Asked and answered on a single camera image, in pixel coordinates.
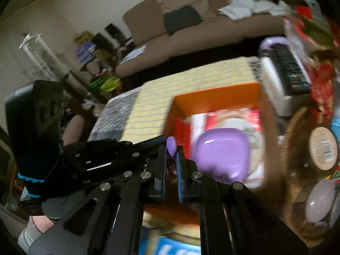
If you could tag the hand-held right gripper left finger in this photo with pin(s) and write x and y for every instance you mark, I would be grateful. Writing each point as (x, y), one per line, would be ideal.
(162, 175)

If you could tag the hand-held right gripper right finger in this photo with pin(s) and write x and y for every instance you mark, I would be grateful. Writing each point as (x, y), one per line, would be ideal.
(181, 175)

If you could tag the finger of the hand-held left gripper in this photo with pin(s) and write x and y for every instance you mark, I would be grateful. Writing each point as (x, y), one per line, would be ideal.
(79, 183)
(106, 151)

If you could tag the red cartoon cat box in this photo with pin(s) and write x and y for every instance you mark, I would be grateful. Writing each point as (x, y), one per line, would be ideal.
(239, 119)

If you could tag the orange cardboard box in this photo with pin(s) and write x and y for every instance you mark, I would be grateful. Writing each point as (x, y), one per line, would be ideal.
(217, 93)

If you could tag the grey patterned cloth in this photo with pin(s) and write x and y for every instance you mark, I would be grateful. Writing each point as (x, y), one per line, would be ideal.
(114, 114)

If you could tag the green bag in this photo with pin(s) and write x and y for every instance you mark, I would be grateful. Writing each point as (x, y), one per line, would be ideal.
(109, 83)

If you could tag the blue cardboard box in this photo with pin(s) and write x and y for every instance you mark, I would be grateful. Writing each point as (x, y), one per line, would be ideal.
(180, 247)

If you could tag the white drying rack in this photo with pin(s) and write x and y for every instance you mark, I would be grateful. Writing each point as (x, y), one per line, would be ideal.
(34, 53)

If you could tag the yellow checked cloth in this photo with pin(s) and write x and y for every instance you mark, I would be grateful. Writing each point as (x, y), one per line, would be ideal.
(164, 93)

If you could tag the brown wicker basket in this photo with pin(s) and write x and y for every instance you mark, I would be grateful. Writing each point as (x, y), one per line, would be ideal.
(292, 148)

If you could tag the pale purple round lid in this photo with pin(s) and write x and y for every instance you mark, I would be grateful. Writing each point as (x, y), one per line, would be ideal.
(318, 202)

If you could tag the beige sofa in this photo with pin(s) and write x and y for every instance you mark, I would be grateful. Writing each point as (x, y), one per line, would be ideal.
(212, 37)

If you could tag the round brown lidded tub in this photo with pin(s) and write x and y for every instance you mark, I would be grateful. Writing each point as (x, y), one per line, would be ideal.
(324, 148)

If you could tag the black remote control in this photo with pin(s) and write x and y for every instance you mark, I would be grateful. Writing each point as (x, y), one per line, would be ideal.
(290, 69)

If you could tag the dark grey cushion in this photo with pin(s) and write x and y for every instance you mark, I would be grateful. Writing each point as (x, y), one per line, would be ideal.
(182, 18)

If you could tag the red snack packet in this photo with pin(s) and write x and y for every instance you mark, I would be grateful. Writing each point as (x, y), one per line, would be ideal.
(322, 90)

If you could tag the white clothes pile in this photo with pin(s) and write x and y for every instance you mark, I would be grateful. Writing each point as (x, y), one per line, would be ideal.
(247, 6)

